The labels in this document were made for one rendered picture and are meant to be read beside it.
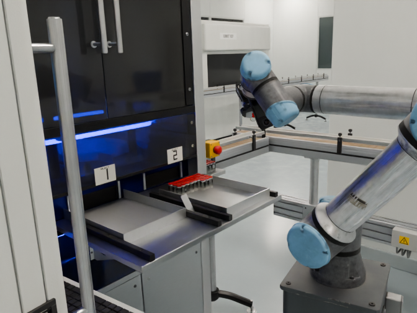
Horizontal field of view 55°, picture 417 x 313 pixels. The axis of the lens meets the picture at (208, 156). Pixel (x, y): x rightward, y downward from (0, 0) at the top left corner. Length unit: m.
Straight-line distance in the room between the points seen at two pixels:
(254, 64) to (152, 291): 1.09
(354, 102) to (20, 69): 0.74
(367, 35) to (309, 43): 7.54
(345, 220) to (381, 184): 0.12
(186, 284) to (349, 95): 1.20
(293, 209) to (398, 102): 1.57
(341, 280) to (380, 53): 1.83
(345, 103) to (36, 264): 0.77
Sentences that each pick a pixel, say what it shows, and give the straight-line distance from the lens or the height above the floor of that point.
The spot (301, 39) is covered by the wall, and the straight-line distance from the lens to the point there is 10.40.
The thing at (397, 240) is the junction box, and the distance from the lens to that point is 2.23.
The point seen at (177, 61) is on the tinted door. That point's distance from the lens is 1.65.
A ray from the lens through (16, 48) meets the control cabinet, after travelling 0.69.
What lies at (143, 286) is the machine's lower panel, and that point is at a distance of 1.72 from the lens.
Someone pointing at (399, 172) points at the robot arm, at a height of 1.17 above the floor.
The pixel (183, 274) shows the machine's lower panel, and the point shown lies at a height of 0.47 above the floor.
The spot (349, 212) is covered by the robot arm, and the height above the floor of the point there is 1.06.
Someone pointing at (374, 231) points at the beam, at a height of 0.49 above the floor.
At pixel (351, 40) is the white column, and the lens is 2.82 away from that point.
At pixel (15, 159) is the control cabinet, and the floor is 1.26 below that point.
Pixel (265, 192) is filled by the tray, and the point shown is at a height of 0.91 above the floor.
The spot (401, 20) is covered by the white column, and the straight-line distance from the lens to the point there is 2.73.
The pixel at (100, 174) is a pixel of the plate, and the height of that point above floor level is 1.02.
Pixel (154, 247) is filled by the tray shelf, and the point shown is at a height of 0.88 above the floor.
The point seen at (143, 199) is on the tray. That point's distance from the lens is 1.52.
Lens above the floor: 1.41
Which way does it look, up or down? 14 degrees down
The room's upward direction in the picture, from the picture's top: 2 degrees counter-clockwise
